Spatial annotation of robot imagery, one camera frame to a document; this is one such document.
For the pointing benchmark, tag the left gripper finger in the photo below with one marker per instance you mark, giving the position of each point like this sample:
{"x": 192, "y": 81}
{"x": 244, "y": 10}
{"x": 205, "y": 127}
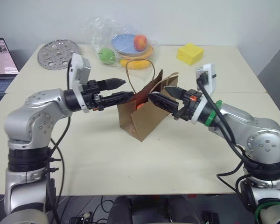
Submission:
{"x": 110, "y": 83}
{"x": 117, "y": 98}

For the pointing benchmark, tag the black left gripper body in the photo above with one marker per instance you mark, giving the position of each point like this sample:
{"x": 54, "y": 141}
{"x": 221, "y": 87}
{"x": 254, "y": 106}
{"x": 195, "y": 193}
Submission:
{"x": 92, "y": 93}

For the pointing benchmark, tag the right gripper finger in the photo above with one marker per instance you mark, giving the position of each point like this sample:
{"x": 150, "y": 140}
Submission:
{"x": 164, "y": 102}
{"x": 177, "y": 93}

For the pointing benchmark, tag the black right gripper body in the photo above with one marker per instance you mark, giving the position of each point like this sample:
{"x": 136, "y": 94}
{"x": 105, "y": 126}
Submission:
{"x": 190, "y": 102}

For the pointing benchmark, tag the brown paper bag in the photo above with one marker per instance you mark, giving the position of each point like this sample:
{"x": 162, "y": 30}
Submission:
{"x": 142, "y": 121}

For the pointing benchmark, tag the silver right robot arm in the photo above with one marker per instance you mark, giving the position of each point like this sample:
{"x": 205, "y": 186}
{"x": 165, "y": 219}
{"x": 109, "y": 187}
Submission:
{"x": 242, "y": 119}

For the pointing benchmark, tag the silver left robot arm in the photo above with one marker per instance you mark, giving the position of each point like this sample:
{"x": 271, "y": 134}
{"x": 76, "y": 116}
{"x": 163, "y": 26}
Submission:
{"x": 37, "y": 109}

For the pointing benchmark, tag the clear plastic bag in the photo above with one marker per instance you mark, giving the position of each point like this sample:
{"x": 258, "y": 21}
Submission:
{"x": 95, "y": 32}

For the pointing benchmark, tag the green toy apple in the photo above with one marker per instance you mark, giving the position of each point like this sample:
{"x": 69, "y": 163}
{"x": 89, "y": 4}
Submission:
{"x": 107, "y": 56}

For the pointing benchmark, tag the yellow plastic dish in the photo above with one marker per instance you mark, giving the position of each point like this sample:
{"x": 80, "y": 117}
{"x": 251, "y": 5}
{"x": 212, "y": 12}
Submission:
{"x": 137, "y": 65}

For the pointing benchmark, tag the blue plate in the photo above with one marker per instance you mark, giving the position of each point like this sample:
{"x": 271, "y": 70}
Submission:
{"x": 123, "y": 44}

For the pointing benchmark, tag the yellow cheese block toy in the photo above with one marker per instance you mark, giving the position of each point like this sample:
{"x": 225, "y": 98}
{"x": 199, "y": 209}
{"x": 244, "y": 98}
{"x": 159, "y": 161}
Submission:
{"x": 190, "y": 53}

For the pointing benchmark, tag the orange plate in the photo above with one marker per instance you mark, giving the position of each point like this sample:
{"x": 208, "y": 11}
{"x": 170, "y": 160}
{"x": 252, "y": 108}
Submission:
{"x": 149, "y": 51}

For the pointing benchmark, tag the red yellow toy peach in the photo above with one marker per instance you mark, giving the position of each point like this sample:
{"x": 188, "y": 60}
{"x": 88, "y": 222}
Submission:
{"x": 140, "y": 42}

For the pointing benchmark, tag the perforated metal disc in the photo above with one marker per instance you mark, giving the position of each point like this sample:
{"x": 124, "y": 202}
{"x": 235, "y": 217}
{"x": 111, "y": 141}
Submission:
{"x": 57, "y": 54}

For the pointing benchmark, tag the open laptop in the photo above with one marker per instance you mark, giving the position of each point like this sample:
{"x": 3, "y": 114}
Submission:
{"x": 0, "y": 60}

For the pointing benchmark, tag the dark rounded shape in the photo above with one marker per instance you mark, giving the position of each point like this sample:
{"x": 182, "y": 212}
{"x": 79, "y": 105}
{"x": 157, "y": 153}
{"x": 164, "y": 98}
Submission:
{"x": 121, "y": 210}

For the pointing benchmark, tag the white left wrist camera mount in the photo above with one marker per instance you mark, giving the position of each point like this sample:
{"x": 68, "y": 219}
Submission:
{"x": 78, "y": 67}

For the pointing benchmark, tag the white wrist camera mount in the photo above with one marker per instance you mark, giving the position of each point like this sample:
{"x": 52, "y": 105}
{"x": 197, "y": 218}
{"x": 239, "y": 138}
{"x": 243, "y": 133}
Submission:
{"x": 211, "y": 77}
{"x": 78, "y": 67}

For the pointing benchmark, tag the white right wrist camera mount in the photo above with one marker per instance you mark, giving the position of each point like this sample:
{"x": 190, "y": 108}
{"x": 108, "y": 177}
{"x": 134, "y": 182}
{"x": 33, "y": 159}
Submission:
{"x": 211, "y": 77}

